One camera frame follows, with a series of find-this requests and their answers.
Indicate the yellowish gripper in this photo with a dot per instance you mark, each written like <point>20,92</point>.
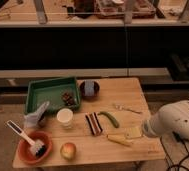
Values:
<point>134,132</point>

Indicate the yellow banana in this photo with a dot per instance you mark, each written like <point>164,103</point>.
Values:
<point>119,139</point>

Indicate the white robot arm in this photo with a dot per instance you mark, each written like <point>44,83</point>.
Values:
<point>172,117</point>

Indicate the purple bowl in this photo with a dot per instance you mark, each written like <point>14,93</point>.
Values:
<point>96,90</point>

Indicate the orange bowl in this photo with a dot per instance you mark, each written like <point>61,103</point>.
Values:
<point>23,148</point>

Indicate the silver fork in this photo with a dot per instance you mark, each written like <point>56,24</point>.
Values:
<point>119,107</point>

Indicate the green cucumber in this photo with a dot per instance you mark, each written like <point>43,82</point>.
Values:
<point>111,118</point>

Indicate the light blue sponge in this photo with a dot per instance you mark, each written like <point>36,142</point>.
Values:
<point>89,88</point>

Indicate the red yellow apple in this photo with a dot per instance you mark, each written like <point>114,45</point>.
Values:
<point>68,150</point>

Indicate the white cup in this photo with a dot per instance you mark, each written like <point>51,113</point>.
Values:
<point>65,117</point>

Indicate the brown grapes cluster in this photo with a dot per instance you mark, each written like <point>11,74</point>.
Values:
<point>68,99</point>

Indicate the white dish brush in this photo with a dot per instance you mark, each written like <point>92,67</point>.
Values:
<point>37,147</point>

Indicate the clear plastic bag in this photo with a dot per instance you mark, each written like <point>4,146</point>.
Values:
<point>36,118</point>

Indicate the green plastic tray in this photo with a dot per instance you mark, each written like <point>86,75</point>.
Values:
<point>52,90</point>

